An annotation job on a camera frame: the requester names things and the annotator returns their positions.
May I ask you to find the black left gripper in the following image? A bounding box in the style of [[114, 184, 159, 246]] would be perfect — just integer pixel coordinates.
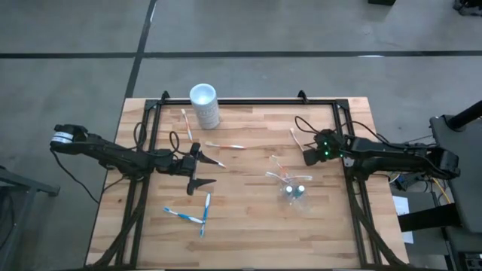
[[175, 142, 220, 196]]

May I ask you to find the blue white toothbrush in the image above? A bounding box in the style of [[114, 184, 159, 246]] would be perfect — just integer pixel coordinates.
[[163, 206, 205, 225], [199, 192, 212, 239]]

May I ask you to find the white paper cup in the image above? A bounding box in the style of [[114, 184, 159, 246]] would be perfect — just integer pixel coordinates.
[[188, 83, 222, 130]]

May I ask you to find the white paper sheet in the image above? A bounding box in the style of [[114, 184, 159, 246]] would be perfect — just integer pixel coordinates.
[[392, 195, 414, 245]]

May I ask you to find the black cart base bar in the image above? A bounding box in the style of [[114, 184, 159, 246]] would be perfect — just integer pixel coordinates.
[[398, 202, 462, 233]]

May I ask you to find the grey cart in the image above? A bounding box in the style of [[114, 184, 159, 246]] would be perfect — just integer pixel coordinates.
[[429, 114, 482, 235]]

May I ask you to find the black pole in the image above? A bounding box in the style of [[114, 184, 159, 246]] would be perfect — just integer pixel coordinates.
[[447, 99, 482, 132]]

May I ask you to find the grey metal stand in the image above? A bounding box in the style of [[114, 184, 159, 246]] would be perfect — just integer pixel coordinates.
[[0, 165, 61, 271]]

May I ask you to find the black chair base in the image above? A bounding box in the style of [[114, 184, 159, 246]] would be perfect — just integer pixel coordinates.
[[453, 0, 482, 17]]

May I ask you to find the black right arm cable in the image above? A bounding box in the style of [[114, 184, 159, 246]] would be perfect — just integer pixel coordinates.
[[294, 115, 381, 142]]

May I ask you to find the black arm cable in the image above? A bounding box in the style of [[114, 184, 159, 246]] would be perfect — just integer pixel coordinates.
[[294, 115, 381, 142], [133, 120, 191, 156]]

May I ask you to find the black metal rig frame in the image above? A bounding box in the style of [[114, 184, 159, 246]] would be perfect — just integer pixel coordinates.
[[85, 90, 410, 271]]

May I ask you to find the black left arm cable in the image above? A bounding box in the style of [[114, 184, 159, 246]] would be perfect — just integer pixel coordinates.
[[133, 120, 191, 156]]

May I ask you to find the yellow cable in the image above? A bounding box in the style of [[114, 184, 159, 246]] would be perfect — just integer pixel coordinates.
[[431, 177, 452, 204]]

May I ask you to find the black cable on floor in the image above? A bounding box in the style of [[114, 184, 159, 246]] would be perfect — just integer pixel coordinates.
[[50, 150, 101, 206]]

